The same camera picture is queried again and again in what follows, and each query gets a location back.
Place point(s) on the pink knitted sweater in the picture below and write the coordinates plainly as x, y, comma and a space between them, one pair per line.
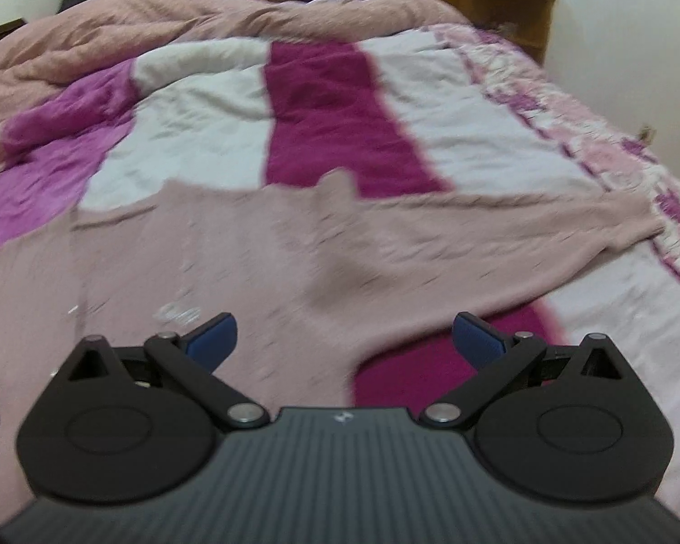
319, 280

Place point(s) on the magenta white striped bedspread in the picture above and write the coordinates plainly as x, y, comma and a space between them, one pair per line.
438, 109

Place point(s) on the dusty pink quilt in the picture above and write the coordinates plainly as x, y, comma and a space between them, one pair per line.
42, 58

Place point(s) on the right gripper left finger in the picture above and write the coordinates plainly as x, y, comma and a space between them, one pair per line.
127, 423

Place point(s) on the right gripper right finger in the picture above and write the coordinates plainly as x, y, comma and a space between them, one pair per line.
561, 423

